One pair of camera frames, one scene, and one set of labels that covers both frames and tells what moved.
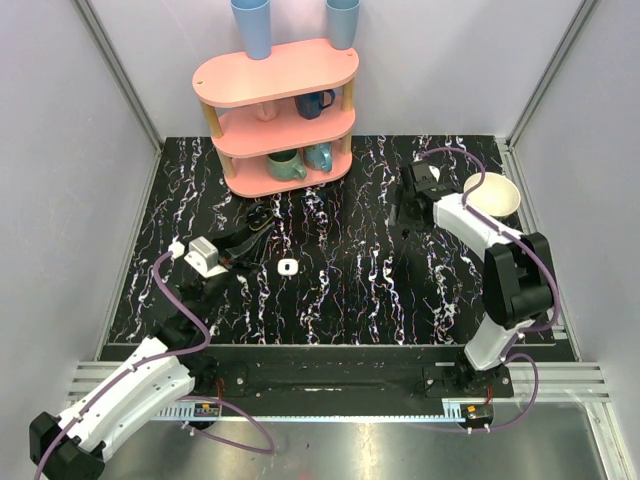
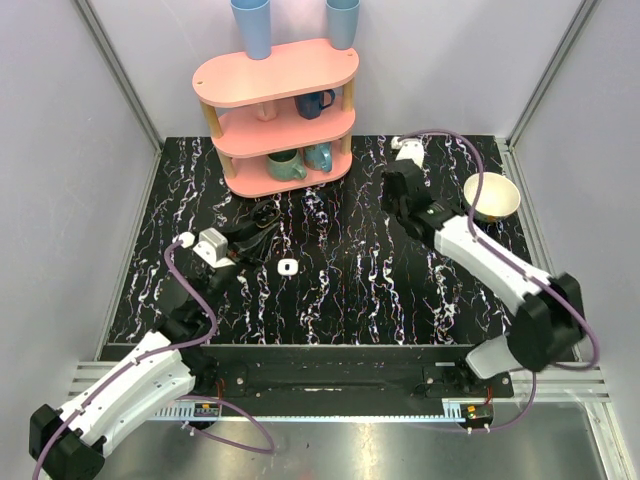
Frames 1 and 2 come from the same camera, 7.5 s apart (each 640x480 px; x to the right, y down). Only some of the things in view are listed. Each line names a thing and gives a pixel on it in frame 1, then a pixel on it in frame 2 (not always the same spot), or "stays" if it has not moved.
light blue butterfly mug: x=319 y=156 stays
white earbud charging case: x=288 y=267 stays
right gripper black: x=405 y=220 → x=386 y=203
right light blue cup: x=342 y=18 stays
